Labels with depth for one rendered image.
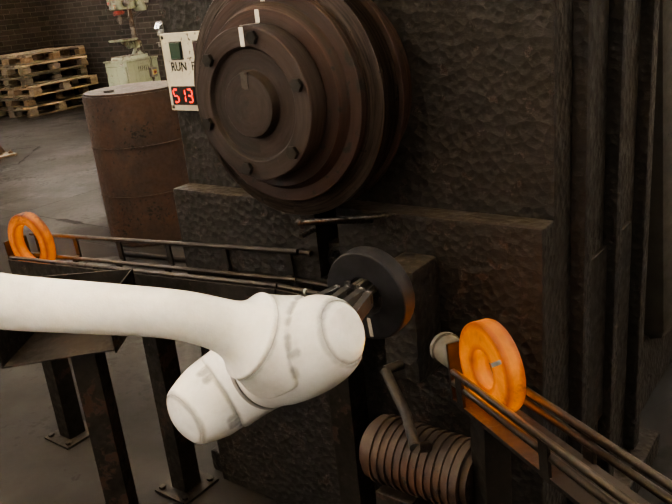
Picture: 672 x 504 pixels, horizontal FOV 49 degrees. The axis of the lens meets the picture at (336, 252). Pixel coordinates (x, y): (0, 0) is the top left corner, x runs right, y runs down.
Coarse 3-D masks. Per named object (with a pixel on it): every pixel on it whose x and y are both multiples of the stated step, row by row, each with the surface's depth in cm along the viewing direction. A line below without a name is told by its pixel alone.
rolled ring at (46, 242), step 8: (16, 216) 218; (24, 216) 216; (32, 216) 217; (8, 224) 222; (16, 224) 220; (24, 224) 217; (32, 224) 215; (40, 224) 216; (8, 232) 224; (16, 232) 223; (40, 232) 215; (48, 232) 216; (16, 240) 224; (40, 240) 216; (48, 240) 216; (16, 248) 224; (24, 248) 226; (40, 248) 217; (48, 248) 216; (24, 256) 224; (32, 256) 226; (40, 256) 218; (48, 256) 217
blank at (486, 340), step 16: (480, 320) 118; (464, 336) 122; (480, 336) 116; (496, 336) 113; (464, 352) 123; (480, 352) 120; (496, 352) 112; (512, 352) 112; (464, 368) 124; (480, 368) 121; (496, 368) 113; (512, 368) 111; (480, 384) 120; (496, 384) 114; (512, 384) 111; (512, 400) 112
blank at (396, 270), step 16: (352, 256) 118; (368, 256) 116; (384, 256) 116; (336, 272) 121; (352, 272) 119; (368, 272) 117; (384, 272) 115; (400, 272) 116; (384, 288) 116; (400, 288) 114; (384, 304) 118; (400, 304) 115; (368, 320) 121; (384, 320) 119; (400, 320) 117; (368, 336) 122; (384, 336) 120
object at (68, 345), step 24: (0, 336) 163; (24, 336) 174; (48, 336) 175; (72, 336) 172; (96, 336) 169; (120, 336) 164; (0, 360) 162; (24, 360) 164; (48, 360) 162; (72, 360) 170; (96, 360) 170; (96, 384) 172; (96, 408) 174; (96, 432) 176; (120, 432) 181; (96, 456) 178; (120, 456) 180; (120, 480) 181
